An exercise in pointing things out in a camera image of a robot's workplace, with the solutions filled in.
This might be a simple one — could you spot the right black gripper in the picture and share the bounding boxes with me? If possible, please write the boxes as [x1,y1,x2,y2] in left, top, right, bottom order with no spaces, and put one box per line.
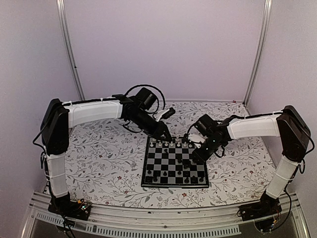
[192,137,223,164]

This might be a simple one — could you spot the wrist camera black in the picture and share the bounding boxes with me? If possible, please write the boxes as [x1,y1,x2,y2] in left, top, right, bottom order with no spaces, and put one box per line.
[194,114,218,136]
[135,87,158,110]

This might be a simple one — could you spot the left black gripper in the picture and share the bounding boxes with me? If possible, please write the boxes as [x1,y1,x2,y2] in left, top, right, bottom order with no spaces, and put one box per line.
[129,110,173,142]

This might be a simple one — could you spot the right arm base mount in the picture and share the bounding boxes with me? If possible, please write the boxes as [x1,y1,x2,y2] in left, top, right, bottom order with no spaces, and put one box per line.
[236,201,282,233]

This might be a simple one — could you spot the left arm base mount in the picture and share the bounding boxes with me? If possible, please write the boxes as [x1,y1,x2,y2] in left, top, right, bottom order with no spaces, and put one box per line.
[48,198,92,221]

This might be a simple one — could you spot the aluminium frame post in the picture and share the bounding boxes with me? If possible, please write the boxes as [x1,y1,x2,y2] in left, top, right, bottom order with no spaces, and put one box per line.
[242,0,272,105]
[56,0,85,101]

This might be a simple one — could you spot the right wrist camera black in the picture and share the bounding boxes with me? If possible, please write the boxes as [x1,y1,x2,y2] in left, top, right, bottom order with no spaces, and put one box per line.
[194,114,218,136]

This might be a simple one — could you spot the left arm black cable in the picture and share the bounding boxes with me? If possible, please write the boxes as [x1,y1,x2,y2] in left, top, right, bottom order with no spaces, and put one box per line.
[123,84,166,112]

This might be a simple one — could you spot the front aluminium rail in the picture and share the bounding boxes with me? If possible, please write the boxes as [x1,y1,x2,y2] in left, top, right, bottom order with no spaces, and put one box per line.
[21,192,311,238]

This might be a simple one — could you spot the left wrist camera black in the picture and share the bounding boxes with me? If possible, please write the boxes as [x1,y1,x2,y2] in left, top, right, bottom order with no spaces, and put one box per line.
[135,87,158,110]

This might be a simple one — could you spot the black white chessboard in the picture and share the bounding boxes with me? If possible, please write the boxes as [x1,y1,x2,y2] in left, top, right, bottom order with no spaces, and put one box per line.
[141,137,209,188]

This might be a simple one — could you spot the left aluminium frame post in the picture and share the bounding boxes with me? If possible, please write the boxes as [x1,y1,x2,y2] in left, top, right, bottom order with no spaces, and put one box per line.
[56,0,85,101]

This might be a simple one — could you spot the floral patterned table mat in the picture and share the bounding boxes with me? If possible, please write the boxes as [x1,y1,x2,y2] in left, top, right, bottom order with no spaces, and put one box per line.
[51,101,282,208]

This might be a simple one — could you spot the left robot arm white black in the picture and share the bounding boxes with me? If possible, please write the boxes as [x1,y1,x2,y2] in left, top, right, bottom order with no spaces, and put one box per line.
[32,94,175,215]

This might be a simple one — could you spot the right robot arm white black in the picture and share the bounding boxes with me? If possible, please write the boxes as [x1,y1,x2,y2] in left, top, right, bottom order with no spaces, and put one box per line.
[186,105,314,216]

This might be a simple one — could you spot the right aluminium frame post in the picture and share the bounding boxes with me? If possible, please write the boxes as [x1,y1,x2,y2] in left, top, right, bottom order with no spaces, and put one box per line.
[242,0,272,105]

